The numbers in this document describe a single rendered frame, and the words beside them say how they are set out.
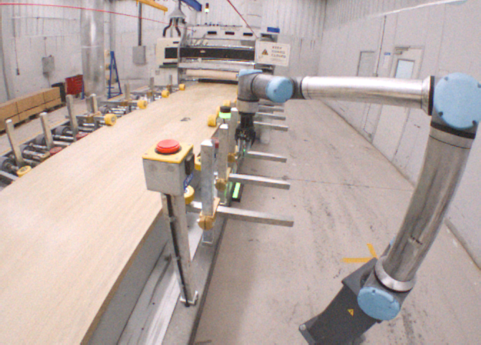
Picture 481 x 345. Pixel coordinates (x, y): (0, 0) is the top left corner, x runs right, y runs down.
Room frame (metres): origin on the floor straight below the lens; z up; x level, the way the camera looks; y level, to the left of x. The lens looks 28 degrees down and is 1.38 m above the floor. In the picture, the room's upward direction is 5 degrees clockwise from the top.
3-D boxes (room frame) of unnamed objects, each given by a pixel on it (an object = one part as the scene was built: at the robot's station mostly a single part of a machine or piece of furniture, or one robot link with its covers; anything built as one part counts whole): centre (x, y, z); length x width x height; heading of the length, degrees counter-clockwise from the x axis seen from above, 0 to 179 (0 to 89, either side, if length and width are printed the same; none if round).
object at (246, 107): (0.87, -0.01, 1.18); 0.10 x 0.09 x 0.05; 85
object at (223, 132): (0.83, 0.08, 0.86); 0.03 x 0.03 x 0.48; 85
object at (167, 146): (0.32, 0.12, 1.22); 0.04 x 0.04 x 0.02
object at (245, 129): (0.86, -0.01, 1.10); 0.09 x 0.08 x 0.12; 175
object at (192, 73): (3.48, 0.37, 1.05); 1.43 x 0.12 x 0.12; 85
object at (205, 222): (0.60, 0.10, 0.84); 0.13 x 0.06 x 0.05; 175
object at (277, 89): (0.79, -0.09, 1.27); 0.12 x 0.12 x 0.09; 43
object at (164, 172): (0.32, 0.12, 1.18); 0.07 x 0.07 x 0.08; 85
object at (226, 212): (0.61, 0.00, 0.83); 0.43 x 0.03 x 0.04; 85
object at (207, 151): (0.58, 0.10, 0.89); 0.03 x 0.03 x 0.48; 85
